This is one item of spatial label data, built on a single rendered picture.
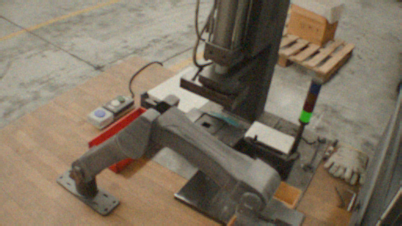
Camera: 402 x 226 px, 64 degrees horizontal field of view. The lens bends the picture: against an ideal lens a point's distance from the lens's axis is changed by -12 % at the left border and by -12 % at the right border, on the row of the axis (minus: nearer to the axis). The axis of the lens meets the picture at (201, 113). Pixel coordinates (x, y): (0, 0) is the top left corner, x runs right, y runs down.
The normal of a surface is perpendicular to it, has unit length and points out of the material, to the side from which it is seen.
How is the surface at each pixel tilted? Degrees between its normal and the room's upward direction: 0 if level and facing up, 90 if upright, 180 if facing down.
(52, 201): 0
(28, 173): 0
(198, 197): 0
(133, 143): 90
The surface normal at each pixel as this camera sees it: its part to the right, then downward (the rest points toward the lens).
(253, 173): 0.31, -0.70
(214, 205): 0.12, -0.81
